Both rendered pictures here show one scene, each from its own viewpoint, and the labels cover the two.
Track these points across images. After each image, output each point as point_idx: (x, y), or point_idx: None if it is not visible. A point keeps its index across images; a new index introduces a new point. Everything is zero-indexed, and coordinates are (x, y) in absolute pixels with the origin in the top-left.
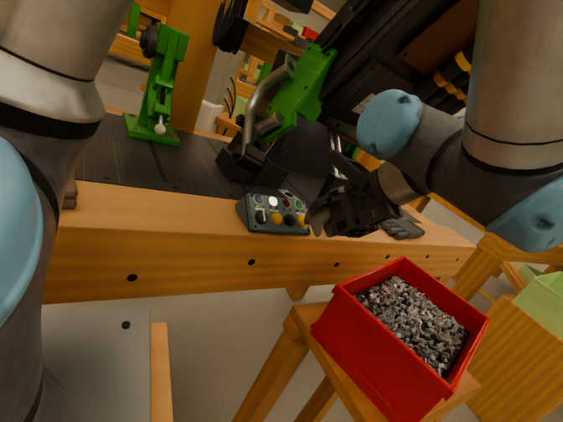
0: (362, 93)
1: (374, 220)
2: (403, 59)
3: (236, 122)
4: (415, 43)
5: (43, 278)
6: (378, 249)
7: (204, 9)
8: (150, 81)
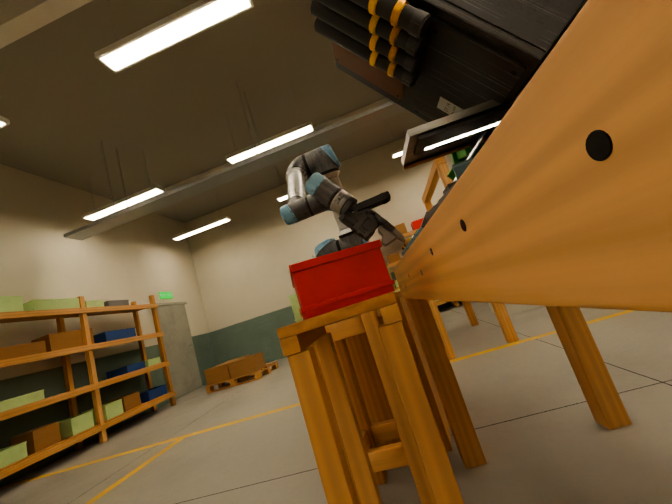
0: (438, 114)
1: (347, 226)
2: (400, 95)
3: None
4: (389, 92)
5: (328, 252)
6: (422, 245)
7: None
8: None
